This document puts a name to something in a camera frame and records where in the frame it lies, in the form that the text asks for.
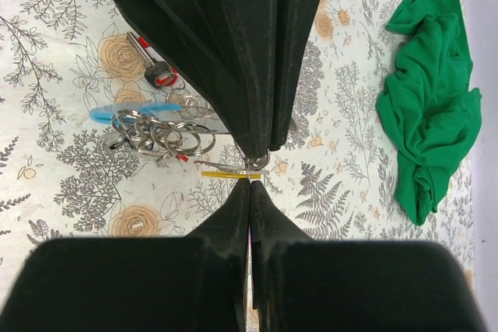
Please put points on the metal key organizer blue handle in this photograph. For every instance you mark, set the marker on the metal key organizer blue handle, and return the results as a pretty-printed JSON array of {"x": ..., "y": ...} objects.
[{"x": 181, "y": 127}]

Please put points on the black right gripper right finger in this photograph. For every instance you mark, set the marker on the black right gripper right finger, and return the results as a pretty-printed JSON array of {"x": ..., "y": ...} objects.
[{"x": 305, "y": 284}]

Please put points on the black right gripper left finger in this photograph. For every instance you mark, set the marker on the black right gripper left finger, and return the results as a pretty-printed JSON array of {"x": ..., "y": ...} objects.
[{"x": 192, "y": 283}]

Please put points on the silver key on red tag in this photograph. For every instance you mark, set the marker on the silver key on red tag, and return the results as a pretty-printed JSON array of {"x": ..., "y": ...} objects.
[{"x": 134, "y": 41}]

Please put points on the green crumpled cloth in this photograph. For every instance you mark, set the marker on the green crumpled cloth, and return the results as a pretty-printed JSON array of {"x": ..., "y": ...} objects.
[{"x": 427, "y": 108}]

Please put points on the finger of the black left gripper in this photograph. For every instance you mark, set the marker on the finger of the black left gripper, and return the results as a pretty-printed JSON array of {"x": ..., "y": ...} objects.
[
  {"x": 223, "y": 48},
  {"x": 294, "y": 21}
]

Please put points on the red key tag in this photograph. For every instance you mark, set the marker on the red key tag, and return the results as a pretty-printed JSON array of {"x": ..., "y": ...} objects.
[{"x": 158, "y": 73}]

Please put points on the key with yellow tag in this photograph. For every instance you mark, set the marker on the key with yellow tag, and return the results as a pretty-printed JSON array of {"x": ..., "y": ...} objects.
[{"x": 224, "y": 171}]

